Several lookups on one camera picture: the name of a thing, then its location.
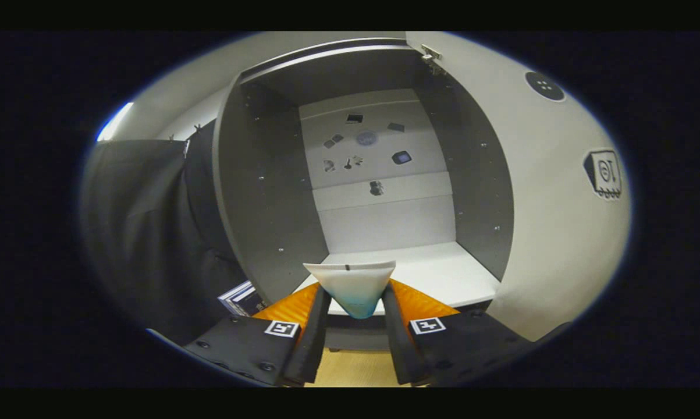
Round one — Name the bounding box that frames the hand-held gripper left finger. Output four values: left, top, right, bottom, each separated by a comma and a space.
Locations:
182, 282, 332, 388

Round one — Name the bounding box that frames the grey cabinet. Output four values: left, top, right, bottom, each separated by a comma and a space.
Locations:
213, 38, 516, 353

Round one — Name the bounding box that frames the stack of books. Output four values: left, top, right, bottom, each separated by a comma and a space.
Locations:
218, 280, 266, 317

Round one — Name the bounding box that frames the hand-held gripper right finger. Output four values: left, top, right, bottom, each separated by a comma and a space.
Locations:
382, 278, 536, 388

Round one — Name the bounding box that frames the ceiling light panel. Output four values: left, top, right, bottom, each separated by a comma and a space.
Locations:
97, 102, 134, 142

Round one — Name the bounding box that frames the metal door hinge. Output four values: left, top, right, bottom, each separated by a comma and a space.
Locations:
421, 44, 446, 75

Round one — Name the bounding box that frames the black backdrop cloth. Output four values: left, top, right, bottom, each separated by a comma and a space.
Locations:
81, 119, 251, 344

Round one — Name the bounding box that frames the white cup with blue base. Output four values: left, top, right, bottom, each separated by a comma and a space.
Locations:
303, 261, 397, 319

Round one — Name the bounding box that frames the beige cabinet door black handle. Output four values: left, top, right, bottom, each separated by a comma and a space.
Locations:
405, 31, 633, 341

